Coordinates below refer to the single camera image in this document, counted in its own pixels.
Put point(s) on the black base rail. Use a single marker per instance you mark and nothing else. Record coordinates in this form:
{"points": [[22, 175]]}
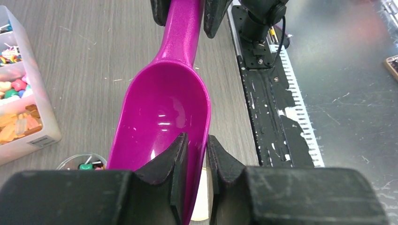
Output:
{"points": [[282, 131]]}

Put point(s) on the magenta plastic scoop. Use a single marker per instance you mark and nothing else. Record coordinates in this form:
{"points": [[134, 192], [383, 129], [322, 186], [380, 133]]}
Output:
{"points": [[163, 127]]}

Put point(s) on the clear compartment candy box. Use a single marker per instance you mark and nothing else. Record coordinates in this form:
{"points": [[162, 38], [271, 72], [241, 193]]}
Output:
{"points": [[27, 120]]}

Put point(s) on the gold jar lid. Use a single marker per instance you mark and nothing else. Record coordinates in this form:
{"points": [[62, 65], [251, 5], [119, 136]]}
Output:
{"points": [[201, 208]]}

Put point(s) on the clear plastic jar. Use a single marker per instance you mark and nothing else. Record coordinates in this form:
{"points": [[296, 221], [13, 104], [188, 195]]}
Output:
{"points": [[83, 161]]}

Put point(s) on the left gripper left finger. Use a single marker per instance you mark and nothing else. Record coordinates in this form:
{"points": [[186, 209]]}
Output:
{"points": [[93, 198]]}

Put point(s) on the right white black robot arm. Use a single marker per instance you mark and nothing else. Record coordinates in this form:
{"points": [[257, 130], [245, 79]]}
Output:
{"points": [[262, 15]]}

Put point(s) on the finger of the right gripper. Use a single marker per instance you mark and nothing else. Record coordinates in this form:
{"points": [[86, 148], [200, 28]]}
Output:
{"points": [[160, 10], [214, 12]]}

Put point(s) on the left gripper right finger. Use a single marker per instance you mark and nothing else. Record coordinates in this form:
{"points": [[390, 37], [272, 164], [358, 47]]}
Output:
{"points": [[256, 195]]}

